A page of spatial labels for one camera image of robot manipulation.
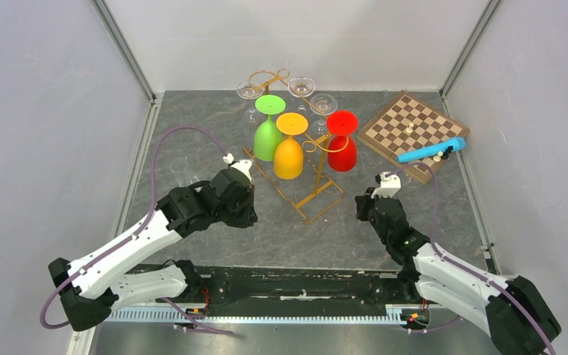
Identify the orange wine glass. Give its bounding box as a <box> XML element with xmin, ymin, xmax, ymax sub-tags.
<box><xmin>273</xmin><ymin>112</ymin><xmax>308</xmax><ymax>180</ymax></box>

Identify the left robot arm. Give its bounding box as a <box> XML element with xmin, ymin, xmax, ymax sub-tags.
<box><xmin>48</xmin><ymin>159</ymin><xmax>257</xmax><ymax>331</ymax></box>

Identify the black chess piece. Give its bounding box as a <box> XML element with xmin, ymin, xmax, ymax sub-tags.
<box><xmin>441</xmin><ymin>149</ymin><xmax>451</xmax><ymax>160</ymax></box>

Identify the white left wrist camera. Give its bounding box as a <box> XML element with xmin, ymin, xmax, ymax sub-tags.
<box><xmin>222</xmin><ymin>152</ymin><xmax>254</xmax><ymax>183</ymax></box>

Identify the gold wire glass rack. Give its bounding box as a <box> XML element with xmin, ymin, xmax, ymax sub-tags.
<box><xmin>243</xmin><ymin>69</ymin><xmax>345</xmax><ymax>226</ymax></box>

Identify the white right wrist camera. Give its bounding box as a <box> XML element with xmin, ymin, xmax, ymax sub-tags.
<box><xmin>371</xmin><ymin>172</ymin><xmax>402</xmax><ymax>199</ymax></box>

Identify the wooden chessboard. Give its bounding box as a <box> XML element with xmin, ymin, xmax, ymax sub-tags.
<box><xmin>357</xmin><ymin>91</ymin><xmax>470</xmax><ymax>167</ymax></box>

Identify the clear wine glass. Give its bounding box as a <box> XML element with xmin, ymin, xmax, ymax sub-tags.
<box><xmin>236</xmin><ymin>81</ymin><xmax>265</xmax><ymax>124</ymax></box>
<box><xmin>169</xmin><ymin>158</ymin><xmax>200</xmax><ymax>187</ymax></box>
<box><xmin>308</xmin><ymin>93</ymin><xmax>338</xmax><ymax>138</ymax></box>
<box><xmin>288</xmin><ymin>76</ymin><xmax>316</xmax><ymax>98</ymax></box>

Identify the red wine glass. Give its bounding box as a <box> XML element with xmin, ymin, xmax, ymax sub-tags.
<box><xmin>327</xmin><ymin>110</ymin><xmax>358</xmax><ymax>172</ymax></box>

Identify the green wine glass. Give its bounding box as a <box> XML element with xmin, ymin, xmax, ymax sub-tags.
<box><xmin>254</xmin><ymin>94</ymin><xmax>286</xmax><ymax>161</ymax></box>

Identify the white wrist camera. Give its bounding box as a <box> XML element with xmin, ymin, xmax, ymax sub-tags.
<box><xmin>222</xmin><ymin>152</ymin><xmax>254</xmax><ymax>183</ymax></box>
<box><xmin>371</xmin><ymin>172</ymin><xmax>402</xmax><ymax>199</ymax></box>

